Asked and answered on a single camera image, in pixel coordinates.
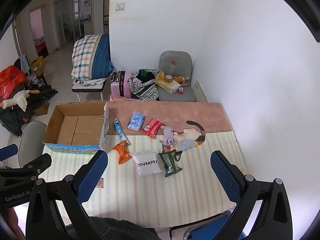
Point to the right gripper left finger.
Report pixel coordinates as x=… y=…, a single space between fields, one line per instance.
x=44 y=220

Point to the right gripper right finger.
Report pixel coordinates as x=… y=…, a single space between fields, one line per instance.
x=274 y=220

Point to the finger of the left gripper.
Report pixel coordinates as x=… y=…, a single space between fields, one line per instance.
x=8 y=152

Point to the orange snack packet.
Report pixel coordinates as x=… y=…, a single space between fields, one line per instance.
x=123 y=153

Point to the white ONMAX pouch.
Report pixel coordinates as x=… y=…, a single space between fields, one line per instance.
x=146 y=162

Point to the light blue tube snack packet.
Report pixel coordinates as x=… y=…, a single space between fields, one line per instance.
x=117 y=126

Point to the blue white tissue pack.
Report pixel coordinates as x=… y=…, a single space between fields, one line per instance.
x=136 y=121

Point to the green snack packet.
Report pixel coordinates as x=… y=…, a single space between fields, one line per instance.
x=170 y=166

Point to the red snack packet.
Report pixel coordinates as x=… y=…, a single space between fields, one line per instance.
x=152 y=128

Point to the lilac sock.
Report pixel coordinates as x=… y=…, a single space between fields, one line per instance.
x=169 y=137

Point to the grey office chair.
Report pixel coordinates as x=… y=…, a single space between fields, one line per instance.
x=31 y=143

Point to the small brown cardboard box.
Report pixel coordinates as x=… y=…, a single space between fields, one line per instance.
x=41 y=108

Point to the white goose plush toy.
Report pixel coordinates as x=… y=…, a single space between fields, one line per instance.
x=20 y=99

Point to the red plastic bag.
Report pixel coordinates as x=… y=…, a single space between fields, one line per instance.
x=10 y=78

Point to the open cardboard box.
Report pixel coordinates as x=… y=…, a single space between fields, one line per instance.
x=79 y=127

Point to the white folding stool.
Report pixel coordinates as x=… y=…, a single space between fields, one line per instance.
x=96 y=87

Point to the grey yellow scrub pad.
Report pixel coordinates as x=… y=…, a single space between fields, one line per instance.
x=185 y=144

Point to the plaid folded quilt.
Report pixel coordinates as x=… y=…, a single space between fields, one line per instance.
x=91 y=58

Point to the pink suitcase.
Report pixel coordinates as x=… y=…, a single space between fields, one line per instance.
x=119 y=84

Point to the black white patterned bag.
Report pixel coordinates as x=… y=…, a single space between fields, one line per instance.
x=143 y=86

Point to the yellow snack bag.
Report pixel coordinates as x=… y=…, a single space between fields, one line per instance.
x=160 y=79

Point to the clear plastic bottle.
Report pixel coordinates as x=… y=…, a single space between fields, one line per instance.
x=172 y=68

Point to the grey cushioned chair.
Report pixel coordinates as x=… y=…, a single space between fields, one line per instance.
x=184 y=69

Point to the wall light switch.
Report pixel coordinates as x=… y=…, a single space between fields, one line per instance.
x=120 y=6

